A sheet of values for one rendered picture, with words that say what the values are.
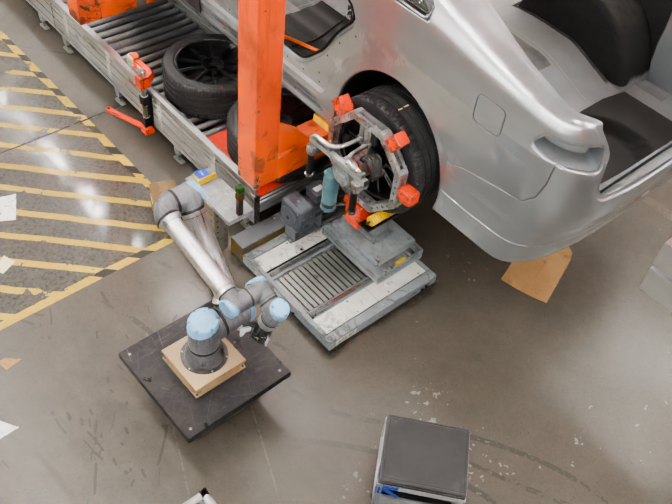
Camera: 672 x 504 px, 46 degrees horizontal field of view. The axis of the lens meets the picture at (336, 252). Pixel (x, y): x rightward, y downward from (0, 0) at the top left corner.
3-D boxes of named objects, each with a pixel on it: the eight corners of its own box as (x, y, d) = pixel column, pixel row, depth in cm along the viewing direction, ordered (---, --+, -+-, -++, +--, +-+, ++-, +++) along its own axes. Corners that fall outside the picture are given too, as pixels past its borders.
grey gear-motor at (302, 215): (348, 224, 494) (354, 183, 468) (295, 254, 473) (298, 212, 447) (329, 208, 502) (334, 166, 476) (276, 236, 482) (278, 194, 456)
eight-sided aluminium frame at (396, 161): (397, 225, 427) (414, 147, 387) (388, 230, 424) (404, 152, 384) (332, 168, 452) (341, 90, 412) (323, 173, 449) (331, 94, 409)
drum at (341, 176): (377, 176, 422) (381, 156, 411) (347, 192, 411) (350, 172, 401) (360, 161, 428) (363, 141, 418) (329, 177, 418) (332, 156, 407)
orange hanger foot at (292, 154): (347, 145, 476) (353, 98, 451) (277, 179, 451) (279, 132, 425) (329, 130, 484) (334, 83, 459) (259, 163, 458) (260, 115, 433)
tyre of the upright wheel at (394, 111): (469, 181, 406) (411, 63, 400) (436, 200, 395) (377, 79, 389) (399, 208, 464) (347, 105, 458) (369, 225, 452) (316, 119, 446)
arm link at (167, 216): (142, 196, 350) (233, 313, 331) (166, 185, 356) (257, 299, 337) (141, 211, 359) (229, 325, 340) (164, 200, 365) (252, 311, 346)
